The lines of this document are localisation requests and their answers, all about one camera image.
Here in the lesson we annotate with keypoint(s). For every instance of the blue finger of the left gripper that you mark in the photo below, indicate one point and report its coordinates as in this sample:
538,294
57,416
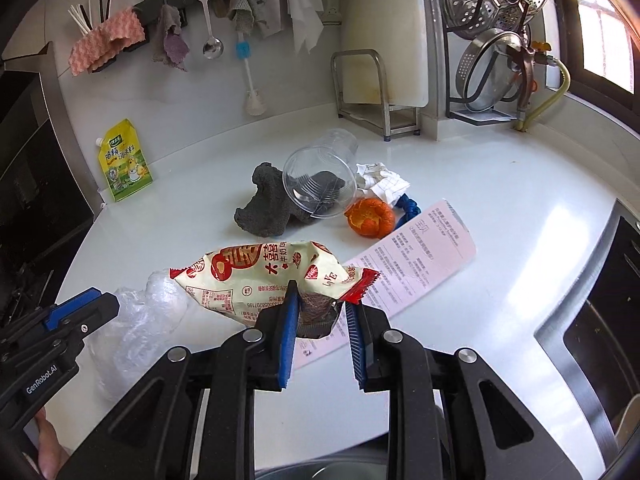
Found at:
58,312
90,318

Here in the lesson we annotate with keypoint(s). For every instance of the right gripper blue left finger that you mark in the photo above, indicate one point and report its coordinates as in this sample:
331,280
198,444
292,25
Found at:
272,367

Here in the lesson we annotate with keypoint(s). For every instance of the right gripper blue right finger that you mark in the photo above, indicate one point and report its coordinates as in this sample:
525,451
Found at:
366,327

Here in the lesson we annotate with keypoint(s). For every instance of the clear plastic bag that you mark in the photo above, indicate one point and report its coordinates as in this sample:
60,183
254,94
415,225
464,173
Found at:
126,347

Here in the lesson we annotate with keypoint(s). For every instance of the red cream snack wrapper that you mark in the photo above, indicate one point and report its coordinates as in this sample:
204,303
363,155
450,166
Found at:
241,281

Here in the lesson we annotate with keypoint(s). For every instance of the pink printed paper label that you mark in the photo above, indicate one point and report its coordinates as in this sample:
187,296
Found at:
422,268

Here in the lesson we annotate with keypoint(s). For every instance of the orange peel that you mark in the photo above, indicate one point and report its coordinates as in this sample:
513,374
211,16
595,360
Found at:
371,217

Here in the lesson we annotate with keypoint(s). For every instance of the dark grey rag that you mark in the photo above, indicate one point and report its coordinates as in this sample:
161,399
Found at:
270,211

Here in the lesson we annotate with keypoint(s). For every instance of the clear plastic cup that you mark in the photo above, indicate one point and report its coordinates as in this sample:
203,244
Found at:
320,178

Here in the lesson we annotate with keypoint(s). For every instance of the white paper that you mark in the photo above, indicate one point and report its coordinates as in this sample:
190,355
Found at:
375,180

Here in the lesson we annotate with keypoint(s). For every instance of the person's left hand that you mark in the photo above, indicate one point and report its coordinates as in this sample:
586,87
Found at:
52,456

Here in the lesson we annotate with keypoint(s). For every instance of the black oven cabinet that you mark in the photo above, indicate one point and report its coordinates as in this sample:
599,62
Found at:
49,197

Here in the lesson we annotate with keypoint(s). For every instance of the yellow green refill pouch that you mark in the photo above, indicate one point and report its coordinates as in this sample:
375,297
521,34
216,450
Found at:
122,161

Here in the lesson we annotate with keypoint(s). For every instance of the steel cutting board rack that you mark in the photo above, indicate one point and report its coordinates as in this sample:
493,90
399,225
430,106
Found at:
382,117

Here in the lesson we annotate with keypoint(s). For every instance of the blue white bottle brush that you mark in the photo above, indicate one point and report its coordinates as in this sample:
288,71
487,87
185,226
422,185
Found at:
254,105

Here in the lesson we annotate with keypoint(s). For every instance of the steel sink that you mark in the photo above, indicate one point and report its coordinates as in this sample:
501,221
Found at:
592,336

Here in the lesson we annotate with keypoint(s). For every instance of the pink wavy sponge cloth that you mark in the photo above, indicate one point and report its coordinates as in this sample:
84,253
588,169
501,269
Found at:
103,43

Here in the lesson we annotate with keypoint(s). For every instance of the purple grey hanging cloth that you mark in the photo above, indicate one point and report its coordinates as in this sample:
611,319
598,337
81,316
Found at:
168,46

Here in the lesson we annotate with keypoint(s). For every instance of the metal spoon with smiley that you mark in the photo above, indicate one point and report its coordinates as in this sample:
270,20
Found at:
213,47

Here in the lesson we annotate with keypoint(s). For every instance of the steel pot lid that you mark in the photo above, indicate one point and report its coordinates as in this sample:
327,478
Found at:
487,72

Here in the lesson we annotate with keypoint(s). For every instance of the white straws bundle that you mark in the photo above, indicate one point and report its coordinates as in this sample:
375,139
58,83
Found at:
81,13

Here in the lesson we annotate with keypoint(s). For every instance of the white hanging cloth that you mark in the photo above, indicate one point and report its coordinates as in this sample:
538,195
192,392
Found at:
307,24

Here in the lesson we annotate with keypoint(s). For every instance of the white cutting board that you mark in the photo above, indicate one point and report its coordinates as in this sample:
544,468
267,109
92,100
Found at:
396,29

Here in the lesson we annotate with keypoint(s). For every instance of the black wire pot rack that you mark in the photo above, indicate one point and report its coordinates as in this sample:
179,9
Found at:
521,95

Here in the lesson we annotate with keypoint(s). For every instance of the window frame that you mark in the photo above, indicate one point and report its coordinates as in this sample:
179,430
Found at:
597,48

